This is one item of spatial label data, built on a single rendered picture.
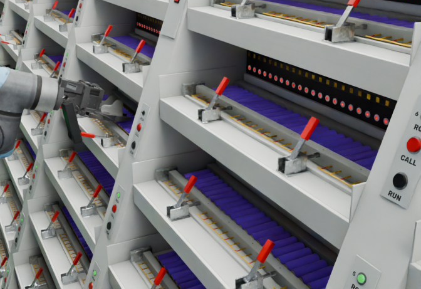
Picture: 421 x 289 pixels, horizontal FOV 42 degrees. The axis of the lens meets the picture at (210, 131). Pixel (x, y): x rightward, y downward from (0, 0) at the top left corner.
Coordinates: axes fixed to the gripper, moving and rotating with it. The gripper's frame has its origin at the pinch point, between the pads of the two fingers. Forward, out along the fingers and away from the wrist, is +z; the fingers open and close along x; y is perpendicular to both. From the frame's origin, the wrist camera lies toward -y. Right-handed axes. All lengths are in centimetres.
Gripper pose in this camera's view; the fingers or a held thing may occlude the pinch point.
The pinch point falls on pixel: (123, 118)
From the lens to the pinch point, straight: 154.6
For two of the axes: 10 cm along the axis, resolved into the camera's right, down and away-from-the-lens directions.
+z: 8.4, 1.8, 5.1
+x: -4.5, -3.0, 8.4
